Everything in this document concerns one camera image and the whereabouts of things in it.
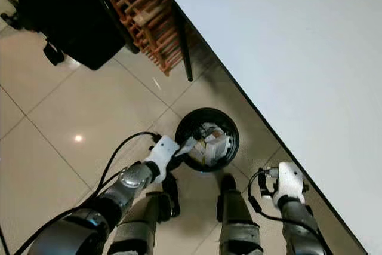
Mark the small white paper scrap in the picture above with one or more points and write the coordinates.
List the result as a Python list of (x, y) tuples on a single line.
[(188, 146)]

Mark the robot left silver arm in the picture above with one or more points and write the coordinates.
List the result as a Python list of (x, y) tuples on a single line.
[(131, 180)]

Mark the robot right silver arm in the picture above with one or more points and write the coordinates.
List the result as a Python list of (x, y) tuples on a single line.
[(301, 228)]

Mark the black round rubbish bin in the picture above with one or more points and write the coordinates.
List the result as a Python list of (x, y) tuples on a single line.
[(191, 120)]

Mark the robot left foot black shoe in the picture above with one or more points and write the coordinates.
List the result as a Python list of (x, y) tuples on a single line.
[(172, 195)]

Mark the robot foot black shoe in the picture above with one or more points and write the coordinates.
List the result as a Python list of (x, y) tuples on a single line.
[(172, 195), (227, 195)]

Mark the large white crushed carton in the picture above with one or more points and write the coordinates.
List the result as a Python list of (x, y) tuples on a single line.
[(216, 146)]

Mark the robot right foot black shoe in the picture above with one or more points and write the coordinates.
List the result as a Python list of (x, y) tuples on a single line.
[(227, 195)]

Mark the robot right leg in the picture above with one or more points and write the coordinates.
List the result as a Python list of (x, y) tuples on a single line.
[(242, 231)]

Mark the robot leg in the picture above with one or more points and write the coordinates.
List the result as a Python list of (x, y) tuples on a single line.
[(242, 231), (140, 225)]

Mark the robot left leg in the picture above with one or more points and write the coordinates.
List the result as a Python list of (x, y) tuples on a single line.
[(140, 225)]

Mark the black table leg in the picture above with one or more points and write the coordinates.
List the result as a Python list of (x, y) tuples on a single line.
[(185, 49)]

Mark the brown wooden slatted rack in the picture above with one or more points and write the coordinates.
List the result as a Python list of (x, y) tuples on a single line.
[(143, 19)]

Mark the black office chair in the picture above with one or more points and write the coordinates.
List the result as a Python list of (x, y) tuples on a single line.
[(77, 16)]

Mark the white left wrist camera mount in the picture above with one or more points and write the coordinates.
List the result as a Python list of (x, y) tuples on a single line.
[(162, 153)]

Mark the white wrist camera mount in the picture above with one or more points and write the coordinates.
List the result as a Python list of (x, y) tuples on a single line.
[(289, 183), (162, 153)]

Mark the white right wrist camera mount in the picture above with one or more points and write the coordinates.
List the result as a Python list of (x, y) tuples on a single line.
[(289, 183)]

